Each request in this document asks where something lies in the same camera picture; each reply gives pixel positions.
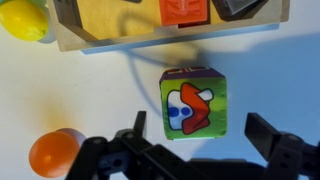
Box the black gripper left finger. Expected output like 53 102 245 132
133 111 147 137

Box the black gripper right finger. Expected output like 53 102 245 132
244 113 281 160

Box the green purple plush cube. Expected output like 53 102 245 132
159 67 227 140

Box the orange toy fruit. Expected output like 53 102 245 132
29 128 86 178

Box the wooden box tray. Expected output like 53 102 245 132
47 0 290 53

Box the dark grey plush cube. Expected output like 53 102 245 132
211 0 268 21

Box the yellow toy lemon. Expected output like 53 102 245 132
0 0 49 41

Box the orange rubber block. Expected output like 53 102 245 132
159 0 209 26

